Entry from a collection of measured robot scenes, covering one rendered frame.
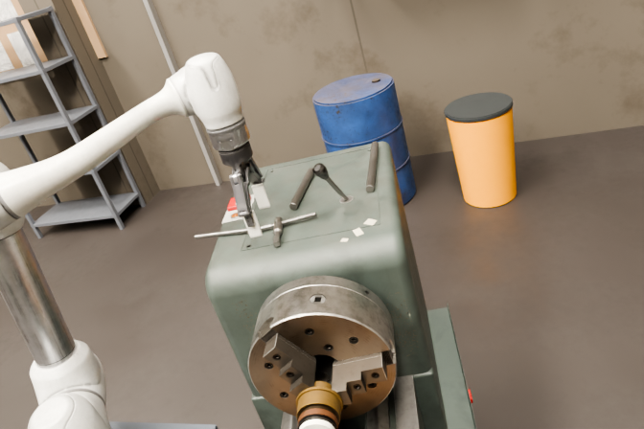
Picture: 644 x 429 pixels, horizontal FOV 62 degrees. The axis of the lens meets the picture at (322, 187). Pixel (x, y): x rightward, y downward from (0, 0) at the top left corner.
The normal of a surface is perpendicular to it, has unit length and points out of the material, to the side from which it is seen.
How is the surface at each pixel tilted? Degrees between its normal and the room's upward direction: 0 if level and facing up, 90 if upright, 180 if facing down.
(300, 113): 90
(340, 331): 90
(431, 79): 90
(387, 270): 90
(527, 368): 0
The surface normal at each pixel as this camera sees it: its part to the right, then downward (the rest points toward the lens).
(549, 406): -0.26, -0.86
